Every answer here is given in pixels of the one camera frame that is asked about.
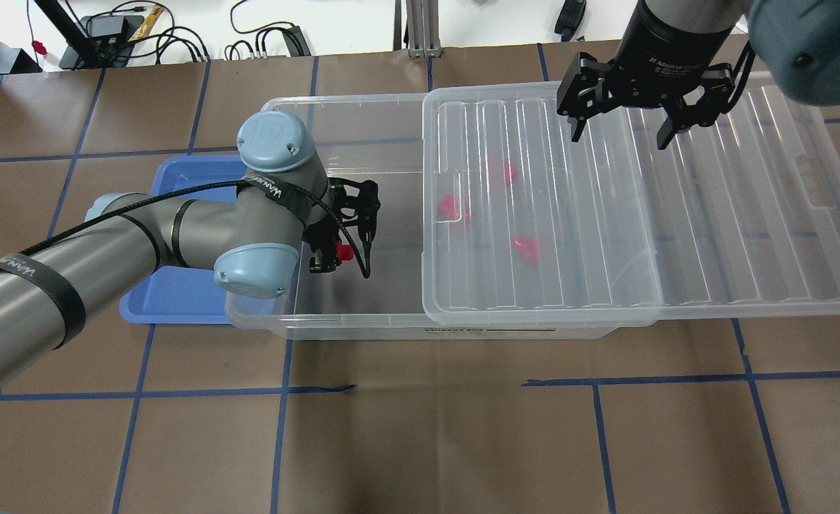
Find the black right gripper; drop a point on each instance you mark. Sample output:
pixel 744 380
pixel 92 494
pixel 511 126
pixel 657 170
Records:
pixel 666 46

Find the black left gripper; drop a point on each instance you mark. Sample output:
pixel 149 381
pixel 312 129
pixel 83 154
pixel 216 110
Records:
pixel 318 251

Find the red block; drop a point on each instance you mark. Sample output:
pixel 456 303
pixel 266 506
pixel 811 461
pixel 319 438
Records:
pixel 344 251
pixel 502 173
pixel 450 209
pixel 527 249

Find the clear plastic box lid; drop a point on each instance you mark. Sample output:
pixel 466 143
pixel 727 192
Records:
pixel 737 220

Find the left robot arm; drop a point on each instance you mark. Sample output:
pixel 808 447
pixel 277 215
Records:
pixel 248 232

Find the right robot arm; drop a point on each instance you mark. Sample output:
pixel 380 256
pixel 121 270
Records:
pixel 798 41

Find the aluminium frame post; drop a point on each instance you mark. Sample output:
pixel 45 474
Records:
pixel 417 28

